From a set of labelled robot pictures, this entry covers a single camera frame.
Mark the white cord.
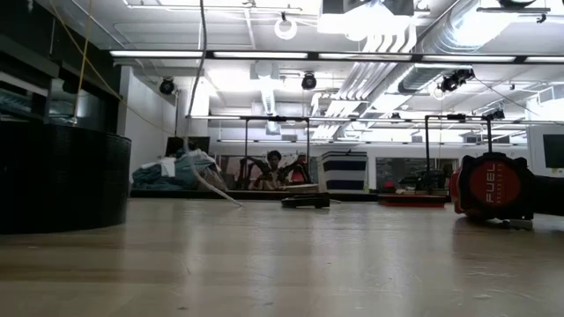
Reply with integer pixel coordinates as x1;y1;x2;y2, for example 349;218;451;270
184;0;244;208

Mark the person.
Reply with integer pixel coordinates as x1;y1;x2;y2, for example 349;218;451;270
251;149;288;191

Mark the black C-clamp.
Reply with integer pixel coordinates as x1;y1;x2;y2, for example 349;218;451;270
280;192;331;210

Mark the blue white striped bin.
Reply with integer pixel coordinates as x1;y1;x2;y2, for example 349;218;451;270
316;150;369;193

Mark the overhead LED light bar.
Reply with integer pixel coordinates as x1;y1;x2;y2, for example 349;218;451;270
109;48;564;65

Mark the teal white cloth pile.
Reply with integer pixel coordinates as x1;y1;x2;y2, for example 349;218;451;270
130;147;229;192

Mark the black monitor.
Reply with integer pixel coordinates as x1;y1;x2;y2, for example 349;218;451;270
165;135;212;158

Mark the red black square tray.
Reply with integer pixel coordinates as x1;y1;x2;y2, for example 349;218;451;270
377;193;449;209

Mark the white cabinet with screen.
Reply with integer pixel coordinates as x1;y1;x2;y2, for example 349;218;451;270
526;122;564;178

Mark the black background workstation frame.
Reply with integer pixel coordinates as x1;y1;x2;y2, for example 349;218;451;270
423;109;508;193
240;114;312;191

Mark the white hanging ring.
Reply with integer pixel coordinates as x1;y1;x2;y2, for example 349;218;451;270
273;17;299;41

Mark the black ceiling camera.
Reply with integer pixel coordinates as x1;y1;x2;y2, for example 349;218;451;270
438;68;477;93

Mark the silver spiral air duct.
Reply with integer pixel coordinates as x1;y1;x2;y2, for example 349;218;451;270
396;0;521;96

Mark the red black cordless drill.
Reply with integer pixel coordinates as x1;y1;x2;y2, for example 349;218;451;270
449;151;564;231

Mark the grey duct tape roll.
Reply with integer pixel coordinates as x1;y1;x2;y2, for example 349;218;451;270
0;122;132;235

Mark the yellow extension cord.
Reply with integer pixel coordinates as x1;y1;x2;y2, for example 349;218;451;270
48;0;173;136

